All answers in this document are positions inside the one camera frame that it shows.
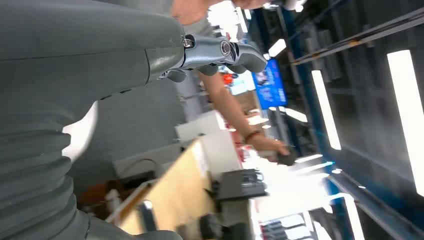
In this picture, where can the ceiling light panel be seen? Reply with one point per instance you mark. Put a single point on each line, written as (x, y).
(326, 109)
(409, 119)
(277, 47)

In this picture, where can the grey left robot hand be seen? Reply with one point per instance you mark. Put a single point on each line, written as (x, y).
(82, 39)

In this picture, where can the blue display screen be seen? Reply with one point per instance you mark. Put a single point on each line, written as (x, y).
(270, 84)

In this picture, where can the person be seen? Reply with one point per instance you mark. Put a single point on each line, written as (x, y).
(228, 106)

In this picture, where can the black handheld remote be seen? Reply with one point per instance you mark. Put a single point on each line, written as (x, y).
(287, 158)

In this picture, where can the white desk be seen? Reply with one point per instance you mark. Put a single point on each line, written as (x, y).
(212, 145)

